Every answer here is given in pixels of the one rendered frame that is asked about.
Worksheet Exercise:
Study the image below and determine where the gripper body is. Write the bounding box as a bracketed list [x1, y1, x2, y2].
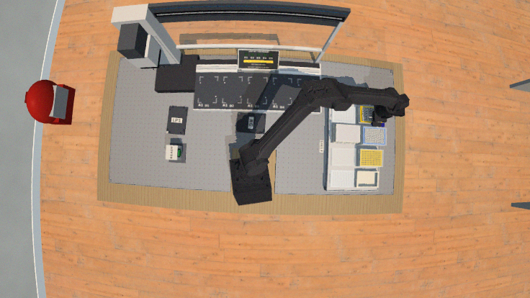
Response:
[372, 105, 387, 127]

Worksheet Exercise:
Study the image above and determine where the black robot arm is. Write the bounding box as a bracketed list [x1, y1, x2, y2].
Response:
[235, 78, 410, 184]

